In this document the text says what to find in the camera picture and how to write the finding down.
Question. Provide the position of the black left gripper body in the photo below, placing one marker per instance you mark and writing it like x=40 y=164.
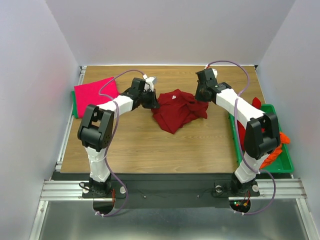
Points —
x=147 y=99

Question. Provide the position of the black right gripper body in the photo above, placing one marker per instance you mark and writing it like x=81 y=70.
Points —
x=202 y=92

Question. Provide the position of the dark red t-shirt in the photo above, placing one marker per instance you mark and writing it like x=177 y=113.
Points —
x=176 y=109

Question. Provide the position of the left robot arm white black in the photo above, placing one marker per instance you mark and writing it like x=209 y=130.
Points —
x=99 y=122

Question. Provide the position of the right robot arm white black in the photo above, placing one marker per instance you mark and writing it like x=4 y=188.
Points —
x=262 y=133

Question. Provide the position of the red t-shirt in bin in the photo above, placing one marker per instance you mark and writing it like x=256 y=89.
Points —
x=246 y=112

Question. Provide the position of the folded pink t-shirt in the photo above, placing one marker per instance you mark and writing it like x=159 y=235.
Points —
x=93 y=93

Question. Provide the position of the folded green t-shirt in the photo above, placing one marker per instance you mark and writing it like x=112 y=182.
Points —
x=74 y=105

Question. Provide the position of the orange t-shirt in bin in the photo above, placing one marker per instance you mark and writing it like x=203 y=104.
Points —
x=280 y=157

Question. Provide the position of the green plastic bin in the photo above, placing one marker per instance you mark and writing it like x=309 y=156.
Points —
x=267 y=108

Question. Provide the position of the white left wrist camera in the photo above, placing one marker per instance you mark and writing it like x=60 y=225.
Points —
x=152 y=80

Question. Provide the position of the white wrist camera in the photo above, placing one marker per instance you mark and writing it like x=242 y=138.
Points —
x=215 y=72
x=152 y=80

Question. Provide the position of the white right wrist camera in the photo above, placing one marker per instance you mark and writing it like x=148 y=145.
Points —
x=215 y=72

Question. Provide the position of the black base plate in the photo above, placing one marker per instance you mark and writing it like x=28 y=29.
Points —
x=172 y=190

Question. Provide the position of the aluminium frame rail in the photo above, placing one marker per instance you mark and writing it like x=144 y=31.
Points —
x=289 y=188

